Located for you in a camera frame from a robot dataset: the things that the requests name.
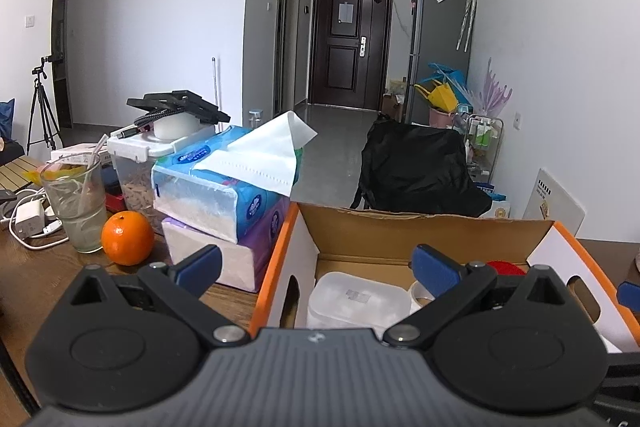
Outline orange fruit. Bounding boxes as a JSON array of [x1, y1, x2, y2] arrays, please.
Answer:
[[101, 210, 156, 267]]

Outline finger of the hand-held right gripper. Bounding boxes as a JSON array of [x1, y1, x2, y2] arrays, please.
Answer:
[[616, 281, 640, 309]]

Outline white bowl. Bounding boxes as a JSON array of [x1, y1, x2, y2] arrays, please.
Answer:
[[152, 114, 203, 142]]

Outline white board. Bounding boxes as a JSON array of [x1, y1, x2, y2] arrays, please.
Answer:
[[522, 167, 587, 240]]

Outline brown cardboard boxes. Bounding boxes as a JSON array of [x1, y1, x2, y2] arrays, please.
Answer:
[[382, 77, 408, 122]]

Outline blue tissue pack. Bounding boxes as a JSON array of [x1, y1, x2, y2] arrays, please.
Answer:
[[151, 111, 318, 244]]

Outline white purple tissue pack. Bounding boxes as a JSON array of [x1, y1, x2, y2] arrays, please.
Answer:
[[161, 197, 293, 293]]

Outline purple hangers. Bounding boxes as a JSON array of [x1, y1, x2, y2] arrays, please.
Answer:
[[457, 57, 515, 115]]

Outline dark brown door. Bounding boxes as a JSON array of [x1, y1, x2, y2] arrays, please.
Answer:
[[307, 0, 395, 112]]

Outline yellow bag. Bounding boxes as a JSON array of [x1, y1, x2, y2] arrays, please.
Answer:
[[415, 79, 458, 112]]

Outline white folded umbrella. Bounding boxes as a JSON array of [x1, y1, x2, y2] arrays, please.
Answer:
[[456, 0, 478, 52]]

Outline clear food storage container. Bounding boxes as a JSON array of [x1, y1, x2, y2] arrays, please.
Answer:
[[106, 129, 176, 228]]

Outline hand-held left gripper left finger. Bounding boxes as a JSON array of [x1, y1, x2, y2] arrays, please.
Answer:
[[69, 244, 252, 349]]

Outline wooden slatted chair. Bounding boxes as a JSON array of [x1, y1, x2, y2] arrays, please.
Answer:
[[0, 157, 46, 194]]

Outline white mop handle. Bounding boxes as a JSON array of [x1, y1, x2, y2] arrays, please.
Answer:
[[210, 56, 221, 110]]

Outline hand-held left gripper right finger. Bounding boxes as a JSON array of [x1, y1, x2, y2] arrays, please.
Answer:
[[382, 243, 573, 350]]

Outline white pink box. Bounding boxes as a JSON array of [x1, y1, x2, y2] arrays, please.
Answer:
[[49, 142, 113, 168]]

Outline black plastic holder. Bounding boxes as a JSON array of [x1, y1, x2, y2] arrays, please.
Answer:
[[126, 90, 231, 132]]

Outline metal rolling cart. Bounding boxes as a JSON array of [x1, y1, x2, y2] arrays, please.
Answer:
[[452, 112, 505, 185]]

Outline yellow green toy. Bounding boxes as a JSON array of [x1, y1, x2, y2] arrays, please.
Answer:
[[24, 164, 51, 188]]

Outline red cardboard box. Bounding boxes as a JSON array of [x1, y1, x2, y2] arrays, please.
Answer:
[[248, 202, 640, 353]]

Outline black bag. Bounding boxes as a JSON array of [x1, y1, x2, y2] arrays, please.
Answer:
[[350, 113, 493, 219]]

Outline black tripod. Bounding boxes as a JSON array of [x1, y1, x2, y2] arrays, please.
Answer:
[[26, 54, 65, 154]]

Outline white charger with cables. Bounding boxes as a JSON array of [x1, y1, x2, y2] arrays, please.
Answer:
[[0, 189, 71, 252]]

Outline white translucent plastic container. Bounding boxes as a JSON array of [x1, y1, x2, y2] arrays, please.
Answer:
[[306, 271, 426, 332]]

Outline glass cup with straw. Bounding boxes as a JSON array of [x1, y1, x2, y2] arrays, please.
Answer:
[[39, 134, 110, 254]]

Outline pink bucket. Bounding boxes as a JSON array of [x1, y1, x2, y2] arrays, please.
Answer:
[[429, 106, 458, 128]]

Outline grey refrigerator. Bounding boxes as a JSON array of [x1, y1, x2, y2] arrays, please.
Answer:
[[404, 0, 476, 128]]

